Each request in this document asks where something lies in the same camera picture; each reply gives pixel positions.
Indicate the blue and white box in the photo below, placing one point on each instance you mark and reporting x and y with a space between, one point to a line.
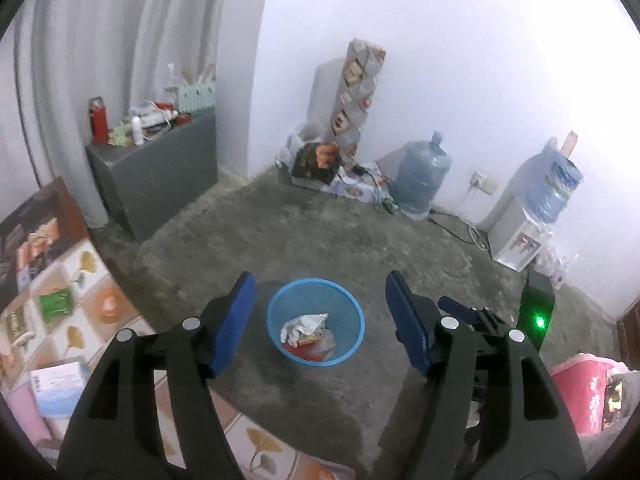
57 385

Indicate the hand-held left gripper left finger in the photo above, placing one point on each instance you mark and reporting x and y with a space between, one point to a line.
232 330

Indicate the beige cup stack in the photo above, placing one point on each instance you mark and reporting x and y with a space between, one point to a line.
569 144

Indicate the wooden sticks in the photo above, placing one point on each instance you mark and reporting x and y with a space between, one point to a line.
192 75

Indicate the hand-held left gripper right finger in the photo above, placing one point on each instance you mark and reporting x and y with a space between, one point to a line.
407 330

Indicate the dark snack box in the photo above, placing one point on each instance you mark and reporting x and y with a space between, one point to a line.
315 165

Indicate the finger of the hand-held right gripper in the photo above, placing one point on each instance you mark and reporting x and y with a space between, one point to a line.
457 306

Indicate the dark printed board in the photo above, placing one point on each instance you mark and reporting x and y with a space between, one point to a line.
45 220

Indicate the blue water jug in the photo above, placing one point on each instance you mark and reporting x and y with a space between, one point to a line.
420 180
547 185

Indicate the small red container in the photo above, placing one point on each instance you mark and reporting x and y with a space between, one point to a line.
182 119

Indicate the pink packet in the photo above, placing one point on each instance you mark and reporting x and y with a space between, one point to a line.
27 415

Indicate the clear plastic bag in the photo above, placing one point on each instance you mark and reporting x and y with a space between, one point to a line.
555 265

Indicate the white power strip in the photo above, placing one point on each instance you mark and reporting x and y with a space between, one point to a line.
157 117

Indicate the green plastic basket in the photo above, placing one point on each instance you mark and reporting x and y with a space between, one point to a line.
197 97

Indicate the red thermos bottle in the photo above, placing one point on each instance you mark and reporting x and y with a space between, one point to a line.
99 125

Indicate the flat patterned box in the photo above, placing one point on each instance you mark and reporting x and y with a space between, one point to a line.
350 191

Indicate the small green packet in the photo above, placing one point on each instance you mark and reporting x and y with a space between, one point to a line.
56 302

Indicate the red snack bag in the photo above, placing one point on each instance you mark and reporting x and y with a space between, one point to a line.
300 352

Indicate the white water dispenser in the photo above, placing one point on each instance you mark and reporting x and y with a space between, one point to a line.
510 230

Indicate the brown wooden furniture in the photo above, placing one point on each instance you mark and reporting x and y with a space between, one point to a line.
631 325

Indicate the crumpled brown wrapper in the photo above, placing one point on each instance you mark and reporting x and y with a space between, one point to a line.
327 342

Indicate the pink blanket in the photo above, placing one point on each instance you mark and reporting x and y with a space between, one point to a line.
585 390

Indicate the small white bottle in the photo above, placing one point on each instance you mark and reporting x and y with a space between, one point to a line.
136 132

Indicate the tall patterned box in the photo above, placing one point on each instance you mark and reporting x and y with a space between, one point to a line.
357 95

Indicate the blue plastic wastebasket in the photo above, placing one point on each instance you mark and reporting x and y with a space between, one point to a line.
290 305

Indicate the white plastic bag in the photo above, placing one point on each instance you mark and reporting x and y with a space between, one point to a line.
295 142

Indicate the small tan packet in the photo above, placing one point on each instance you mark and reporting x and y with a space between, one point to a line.
15 325

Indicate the wall socket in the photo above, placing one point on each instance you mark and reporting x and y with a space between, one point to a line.
484 183

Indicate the white cloth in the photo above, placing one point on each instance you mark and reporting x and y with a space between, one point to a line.
300 327

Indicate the grey cabinet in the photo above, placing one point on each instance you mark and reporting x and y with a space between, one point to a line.
155 180

